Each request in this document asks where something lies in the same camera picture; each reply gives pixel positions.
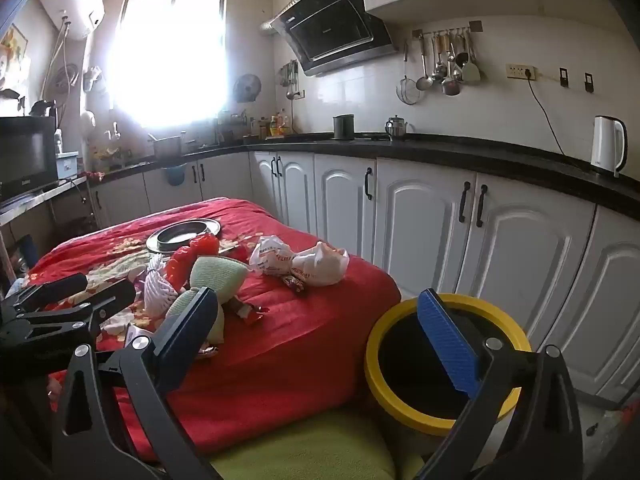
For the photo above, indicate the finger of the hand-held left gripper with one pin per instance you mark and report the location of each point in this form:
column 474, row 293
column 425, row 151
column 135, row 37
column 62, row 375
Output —
column 110, row 297
column 55, row 287

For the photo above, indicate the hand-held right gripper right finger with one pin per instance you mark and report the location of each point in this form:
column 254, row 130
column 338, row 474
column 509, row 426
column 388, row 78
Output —
column 450, row 347

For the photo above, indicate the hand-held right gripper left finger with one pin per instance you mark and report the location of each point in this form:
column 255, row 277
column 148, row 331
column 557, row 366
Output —
column 192, row 327

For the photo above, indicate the red snack wrapper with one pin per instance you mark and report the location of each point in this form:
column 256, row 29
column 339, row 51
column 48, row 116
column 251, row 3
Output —
column 248, row 311

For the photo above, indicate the yellow-rimmed black trash bin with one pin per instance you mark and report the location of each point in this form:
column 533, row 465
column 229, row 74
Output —
column 372, row 355

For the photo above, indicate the red plastic bag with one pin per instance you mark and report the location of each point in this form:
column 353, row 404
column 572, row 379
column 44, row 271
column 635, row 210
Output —
column 202, row 245

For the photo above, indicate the white crumpled tissue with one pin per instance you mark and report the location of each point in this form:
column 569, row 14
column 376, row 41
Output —
column 117, row 321

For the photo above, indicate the light green foam fruit net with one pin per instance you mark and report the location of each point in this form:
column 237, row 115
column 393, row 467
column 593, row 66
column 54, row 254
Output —
column 181, row 305
column 215, row 275

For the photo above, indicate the shiny foil wrapper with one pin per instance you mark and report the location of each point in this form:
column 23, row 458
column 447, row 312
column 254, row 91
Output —
column 209, row 351

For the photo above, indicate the white foam fruit net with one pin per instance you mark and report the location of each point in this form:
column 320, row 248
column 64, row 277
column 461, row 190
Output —
column 157, row 290

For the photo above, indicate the round metal plate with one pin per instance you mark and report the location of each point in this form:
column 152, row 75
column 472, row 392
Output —
column 180, row 235

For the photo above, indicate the crumpled white printed wrapper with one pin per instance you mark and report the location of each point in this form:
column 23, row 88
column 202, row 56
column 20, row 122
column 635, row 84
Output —
column 270, row 255

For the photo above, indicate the red blanket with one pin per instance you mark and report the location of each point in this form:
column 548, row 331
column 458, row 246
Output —
column 300, row 350

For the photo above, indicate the dark foil candy wrapper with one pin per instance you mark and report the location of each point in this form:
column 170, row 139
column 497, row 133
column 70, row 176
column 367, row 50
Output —
column 295, row 283

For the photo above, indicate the light blue box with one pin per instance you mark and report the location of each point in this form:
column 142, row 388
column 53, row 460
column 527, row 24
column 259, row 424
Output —
column 67, row 165

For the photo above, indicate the white base cabinets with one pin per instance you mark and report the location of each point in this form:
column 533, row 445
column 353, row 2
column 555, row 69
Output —
column 425, row 220

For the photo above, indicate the black microwave oven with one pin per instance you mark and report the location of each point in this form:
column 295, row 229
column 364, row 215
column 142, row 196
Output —
column 25, row 155

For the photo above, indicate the blue hanging bin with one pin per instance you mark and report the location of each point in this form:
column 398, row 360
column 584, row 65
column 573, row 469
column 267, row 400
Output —
column 175, row 175

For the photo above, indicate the white plastic bag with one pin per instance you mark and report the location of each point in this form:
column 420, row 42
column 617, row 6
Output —
column 325, row 267

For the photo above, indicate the green cushion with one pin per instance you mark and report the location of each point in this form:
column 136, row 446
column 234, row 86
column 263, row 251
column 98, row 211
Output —
column 300, row 445

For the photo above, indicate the metal cooking pot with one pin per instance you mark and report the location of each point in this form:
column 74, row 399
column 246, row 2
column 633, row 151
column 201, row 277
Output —
column 167, row 147

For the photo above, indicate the small black object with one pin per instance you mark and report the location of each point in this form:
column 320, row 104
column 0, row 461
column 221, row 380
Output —
column 591, row 428

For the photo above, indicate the clear plastic bag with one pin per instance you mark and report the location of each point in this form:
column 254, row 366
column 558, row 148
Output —
column 617, row 425

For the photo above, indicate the black kitchen countertop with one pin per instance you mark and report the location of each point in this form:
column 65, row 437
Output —
column 500, row 157

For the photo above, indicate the group of condiment bottles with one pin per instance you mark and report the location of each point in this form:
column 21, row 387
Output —
column 274, row 125

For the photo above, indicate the metal teapot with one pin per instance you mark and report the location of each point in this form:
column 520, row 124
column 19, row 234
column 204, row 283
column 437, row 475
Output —
column 396, row 129

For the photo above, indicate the black canister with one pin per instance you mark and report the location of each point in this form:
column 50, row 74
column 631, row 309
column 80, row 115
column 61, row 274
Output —
column 344, row 127

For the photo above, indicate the bright window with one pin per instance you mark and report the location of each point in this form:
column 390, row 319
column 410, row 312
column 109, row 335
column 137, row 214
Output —
column 170, row 60

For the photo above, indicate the white electric kettle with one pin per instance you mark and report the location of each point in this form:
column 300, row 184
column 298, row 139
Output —
column 605, row 145

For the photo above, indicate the row of hanging kitchen utensils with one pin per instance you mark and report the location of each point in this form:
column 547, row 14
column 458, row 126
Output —
column 451, row 85

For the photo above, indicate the white water heater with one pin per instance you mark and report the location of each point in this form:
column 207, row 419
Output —
column 75, row 5

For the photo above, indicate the black range hood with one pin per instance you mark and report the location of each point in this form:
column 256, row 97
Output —
column 335, row 30

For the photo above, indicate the wall picture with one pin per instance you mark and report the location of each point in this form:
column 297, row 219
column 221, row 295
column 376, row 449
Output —
column 12, row 50

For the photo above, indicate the small wall fan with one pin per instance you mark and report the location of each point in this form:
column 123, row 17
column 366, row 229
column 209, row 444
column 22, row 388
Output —
column 247, row 87

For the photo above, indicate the wall power strip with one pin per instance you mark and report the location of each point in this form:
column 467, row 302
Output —
column 521, row 71

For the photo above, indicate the black wall hook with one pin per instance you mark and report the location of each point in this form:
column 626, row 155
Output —
column 563, row 76
column 589, row 83

